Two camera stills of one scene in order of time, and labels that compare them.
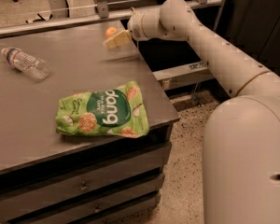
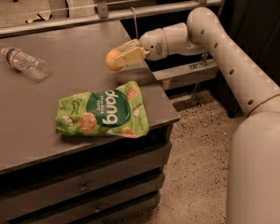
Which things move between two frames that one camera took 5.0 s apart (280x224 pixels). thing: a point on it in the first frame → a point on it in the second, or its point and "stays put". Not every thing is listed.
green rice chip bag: (119, 111) stays put
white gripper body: (134, 25) → (152, 45)
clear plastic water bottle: (21, 61) stays put
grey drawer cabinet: (40, 175) stays put
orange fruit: (110, 32) → (111, 62)
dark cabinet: (257, 22) stays put
